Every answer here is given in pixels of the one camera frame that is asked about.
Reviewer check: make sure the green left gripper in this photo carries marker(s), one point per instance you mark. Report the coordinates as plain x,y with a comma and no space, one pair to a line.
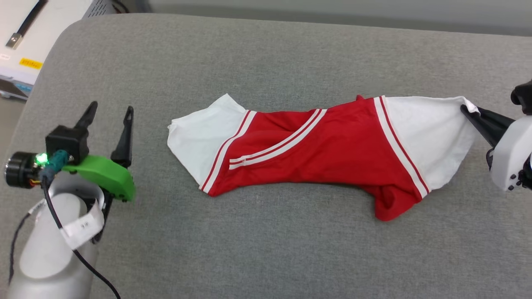
108,174

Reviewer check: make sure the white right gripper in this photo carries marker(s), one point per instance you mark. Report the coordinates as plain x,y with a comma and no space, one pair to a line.
513,153

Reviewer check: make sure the red and white shirt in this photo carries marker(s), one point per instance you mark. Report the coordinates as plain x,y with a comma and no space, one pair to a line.
341,153

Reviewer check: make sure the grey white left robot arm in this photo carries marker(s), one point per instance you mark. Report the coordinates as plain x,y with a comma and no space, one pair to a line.
50,257

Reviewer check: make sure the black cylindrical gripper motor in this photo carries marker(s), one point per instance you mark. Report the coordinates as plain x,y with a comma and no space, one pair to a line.
18,170

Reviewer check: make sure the white paper label tag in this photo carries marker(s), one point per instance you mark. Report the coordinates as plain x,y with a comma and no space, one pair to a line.
83,228

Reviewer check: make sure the yellow sticker label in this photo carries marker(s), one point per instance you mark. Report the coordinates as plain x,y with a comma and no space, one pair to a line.
30,63

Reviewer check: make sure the white device box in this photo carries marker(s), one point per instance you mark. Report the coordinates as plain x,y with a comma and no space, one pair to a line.
54,33

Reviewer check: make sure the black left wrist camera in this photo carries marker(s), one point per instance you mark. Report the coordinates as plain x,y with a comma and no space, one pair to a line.
66,141

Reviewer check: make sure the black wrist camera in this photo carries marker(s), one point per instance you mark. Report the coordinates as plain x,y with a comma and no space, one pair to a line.
524,97
66,141

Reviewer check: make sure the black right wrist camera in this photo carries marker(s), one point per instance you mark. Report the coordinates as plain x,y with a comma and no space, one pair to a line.
524,97

